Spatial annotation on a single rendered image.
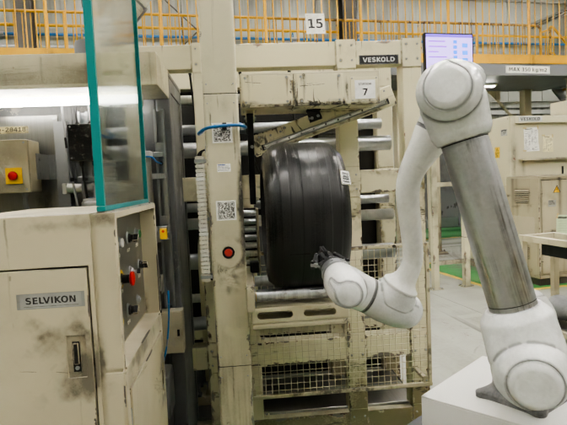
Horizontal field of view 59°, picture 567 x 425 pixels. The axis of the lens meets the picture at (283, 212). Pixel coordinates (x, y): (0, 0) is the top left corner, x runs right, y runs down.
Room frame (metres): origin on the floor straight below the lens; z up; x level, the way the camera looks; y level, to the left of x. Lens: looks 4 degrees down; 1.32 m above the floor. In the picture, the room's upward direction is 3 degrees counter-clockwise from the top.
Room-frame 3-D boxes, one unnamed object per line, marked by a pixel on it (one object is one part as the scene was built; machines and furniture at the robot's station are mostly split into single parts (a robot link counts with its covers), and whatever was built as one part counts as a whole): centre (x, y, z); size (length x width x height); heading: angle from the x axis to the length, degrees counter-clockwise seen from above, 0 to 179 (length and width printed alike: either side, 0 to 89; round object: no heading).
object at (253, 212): (2.36, 0.22, 1.05); 0.20 x 0.15 x 0.30; 95
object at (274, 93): (2.30, -0.13, 1.71); 0.61 x 0.25 x 0.15; 95
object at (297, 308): (1.86, -0.04, 0.83); 0.36 x 0.09 x 0.06; 95
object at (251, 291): (1.98, 0.14, 0.90); 0.40 x 0.03 x 0.10; 5
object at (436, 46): (5.72, -1.92, 2.60); 0.60 x 0.05 x 0.55; 103
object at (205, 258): (1.92, 0.30, 1.19); 0.05 x 0.04 x 0.48; 5
